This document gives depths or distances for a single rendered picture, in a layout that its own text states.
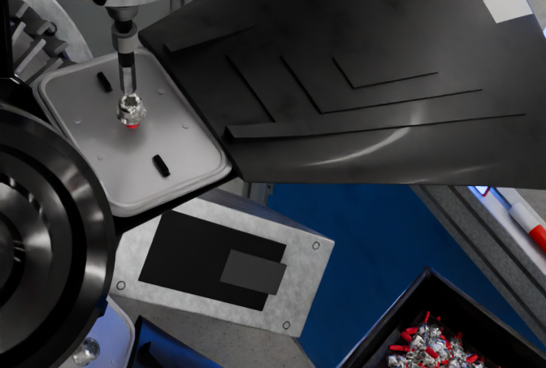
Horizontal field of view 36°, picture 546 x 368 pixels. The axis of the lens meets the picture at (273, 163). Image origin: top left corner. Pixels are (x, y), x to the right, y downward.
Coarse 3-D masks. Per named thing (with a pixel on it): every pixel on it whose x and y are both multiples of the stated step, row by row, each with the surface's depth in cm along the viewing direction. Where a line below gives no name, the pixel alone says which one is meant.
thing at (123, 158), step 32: (96, 64) 41; (160, 64) 41; (64, 96) 39; (96, 96) 39; (160, 96) 40; (64, 128) 38; (96, 128) 38; (128, 128) 39; (160, 128) 39; (192, 128) 39; (96, 160) 37; (128, 160) 38; (192, 160) 38; (224, 160) 38; (128, 192) 36; (160, 192) 37
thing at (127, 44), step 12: (120, 24) 33; (132, 24) 34; (120, 36) 33; (132, 36) 33; (120, 48) 34; (132, 48) 34; (120, 60) 35; (132, 60) 35; (120, 72) 36; (132, 72) 36; (120, 84) 36; (132, 84) 36
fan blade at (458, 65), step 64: (256, 0) 44; (320, 0) 45; (384, 0) 46; (448, 0) 48; (192, 64) 41; (256, 64) 42; (320, 64) 43; (384, 64) 44; (448, 64) 45; (512, 64) 48; (256, 128) 39; (320, 128) 41; (384, 128) 42; (448, 128) 44; (512, 128) 46
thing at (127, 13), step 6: (108, 6) 32; (132, 6) 32; (138, 6) 32; (108, 12) 32; (114, 12) 32; (120, 12) 32; (126, 12) 32; (132, 12) 32; (114, 18) 32; (120, 18) 32; (126, 18) 32; (132, 18) 33
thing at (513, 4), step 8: (488, 0) 49; (496, 0) 49; (504, 0) 49; (512, 0) 50; (520, 0) 50; (488, 8) 49; (496, 8) 49; (504, 8) 49; (512, 8) 49; (520, 8) 50; (528, 8) 50; (496, 16) 49; (504, 16) 49; (512, 16) 49
